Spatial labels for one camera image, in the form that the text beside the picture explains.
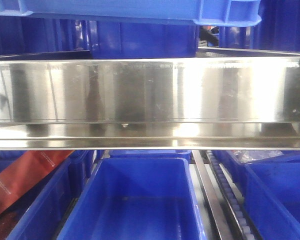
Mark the light blue plastic bin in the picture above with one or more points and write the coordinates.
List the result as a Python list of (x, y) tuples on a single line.
[(225, 13)]

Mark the blue bin rear lower centre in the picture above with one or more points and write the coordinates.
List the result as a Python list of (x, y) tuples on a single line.
[(151, 153)]

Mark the dark blue bin behind centre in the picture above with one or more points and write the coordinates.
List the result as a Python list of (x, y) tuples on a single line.
[(123, 40)]

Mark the dark blue bin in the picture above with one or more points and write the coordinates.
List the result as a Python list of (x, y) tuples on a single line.
[(123, 40), (279, 29), (26, 35)]

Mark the clear plastic bag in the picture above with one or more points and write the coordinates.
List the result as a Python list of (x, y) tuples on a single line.
[(247, 156)]

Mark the blue bin lower left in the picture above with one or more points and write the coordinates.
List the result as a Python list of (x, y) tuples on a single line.
[(38, 214)]

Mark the blue bin lower right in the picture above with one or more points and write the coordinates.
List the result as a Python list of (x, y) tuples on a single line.
[(272, 198)]

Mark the roller track strip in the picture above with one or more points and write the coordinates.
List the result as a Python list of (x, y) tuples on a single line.
[(237, 218)]

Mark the red flat package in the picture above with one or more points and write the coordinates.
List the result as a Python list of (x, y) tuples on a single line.
[(27, 171)]

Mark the dark blue bin upper left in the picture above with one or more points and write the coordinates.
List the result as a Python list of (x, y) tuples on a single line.
[(26, 35)]

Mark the dark blue bin upper right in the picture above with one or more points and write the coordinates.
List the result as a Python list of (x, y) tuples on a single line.
[(279, 29)]

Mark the stainless steel shelf rail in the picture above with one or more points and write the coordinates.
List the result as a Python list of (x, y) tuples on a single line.
[(181, 103)]

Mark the steel divider rail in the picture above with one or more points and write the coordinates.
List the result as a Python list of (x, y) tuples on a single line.
[(220, 227)]

